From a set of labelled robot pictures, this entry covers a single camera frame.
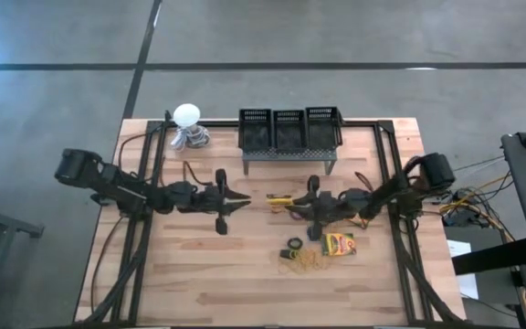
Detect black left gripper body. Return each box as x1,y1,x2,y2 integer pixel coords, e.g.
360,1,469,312
194,167,229,237

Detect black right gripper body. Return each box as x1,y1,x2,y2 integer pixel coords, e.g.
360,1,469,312
307,175,342,242

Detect yellow rubber bands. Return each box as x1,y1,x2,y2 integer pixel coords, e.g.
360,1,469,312
277,249,332,277

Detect black mesh plastic basket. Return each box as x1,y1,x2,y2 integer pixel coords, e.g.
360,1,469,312
237,108,274,153
272,109,309,152
304,106,344,150

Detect grey metal shelf riser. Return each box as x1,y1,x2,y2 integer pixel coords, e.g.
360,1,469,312
241,145,339,176

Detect white mushroom table lamp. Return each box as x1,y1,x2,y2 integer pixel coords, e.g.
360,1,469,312
172,102,201,129

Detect white paper sheet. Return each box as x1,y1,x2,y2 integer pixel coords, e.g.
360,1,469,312
447,239,479,301

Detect black stand bar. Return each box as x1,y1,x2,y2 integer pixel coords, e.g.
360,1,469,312
451,237,526,276

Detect white coiled lamp cord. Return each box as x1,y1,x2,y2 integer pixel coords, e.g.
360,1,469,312
169,123,211,153

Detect black aluminium table frame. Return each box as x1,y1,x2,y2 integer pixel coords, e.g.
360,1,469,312
76,117,468,328

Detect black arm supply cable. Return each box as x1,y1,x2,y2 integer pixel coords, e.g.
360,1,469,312
117,131,151,174

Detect brown cable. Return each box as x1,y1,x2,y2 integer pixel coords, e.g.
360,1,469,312
89,213,125,316

